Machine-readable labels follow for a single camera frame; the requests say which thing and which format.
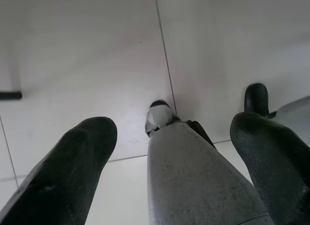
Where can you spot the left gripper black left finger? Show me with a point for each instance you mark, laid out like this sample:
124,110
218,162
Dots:
63,176

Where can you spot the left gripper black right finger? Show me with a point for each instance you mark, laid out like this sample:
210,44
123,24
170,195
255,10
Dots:
278,167

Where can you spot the grey robot left foot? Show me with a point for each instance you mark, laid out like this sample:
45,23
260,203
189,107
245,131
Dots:
158,118

